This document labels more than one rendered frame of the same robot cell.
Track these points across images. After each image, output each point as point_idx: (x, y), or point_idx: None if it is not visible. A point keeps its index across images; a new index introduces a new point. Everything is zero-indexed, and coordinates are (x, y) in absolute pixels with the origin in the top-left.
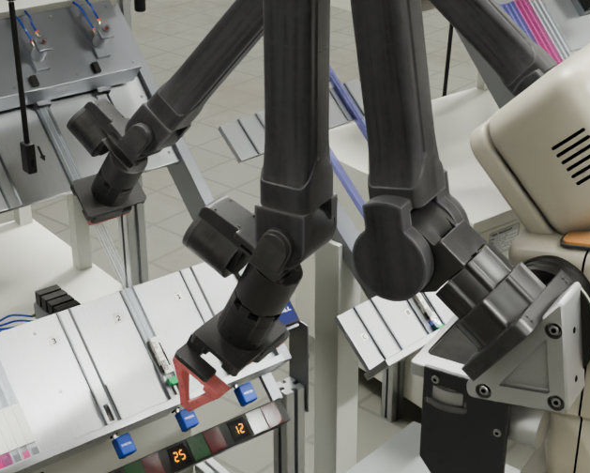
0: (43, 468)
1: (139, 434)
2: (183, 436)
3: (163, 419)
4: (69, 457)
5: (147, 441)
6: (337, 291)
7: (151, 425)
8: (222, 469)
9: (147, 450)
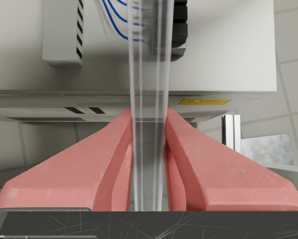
0: (98, 106)
1: (187, 108)
2: (224, 111)
3: (213, 107)
4: (122, 106)
5: (193, 109)
6: None
7: (201, 107)
8: (238, 133)
9: (191, 110)
